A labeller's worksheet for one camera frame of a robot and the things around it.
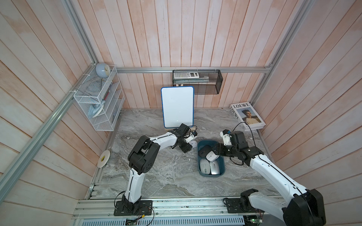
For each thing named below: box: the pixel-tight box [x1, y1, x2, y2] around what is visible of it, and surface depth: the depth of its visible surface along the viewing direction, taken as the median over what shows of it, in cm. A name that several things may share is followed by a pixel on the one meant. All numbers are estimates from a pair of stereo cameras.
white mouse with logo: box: [205, 150, 220, 162], surface depth 91 cm
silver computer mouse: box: [209, 160, 221, 175], surface depth 88 cm
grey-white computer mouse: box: [199, 158, 211, 175], surface depth 87 cm
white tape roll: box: [97, 149, 111, 169], surface depth 94 cm
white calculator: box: [173, 71, 200, 80], surface depth 92 cm
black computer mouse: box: [198, 144, 213, 158], surface depth 95 cm
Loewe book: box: [229, 101, 267, 131], surface depth 113 cm
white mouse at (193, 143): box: [188, 140, 198, 149], surface depth 97 cm
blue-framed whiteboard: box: [160, 86, 195, 129], surface depth 92 cm
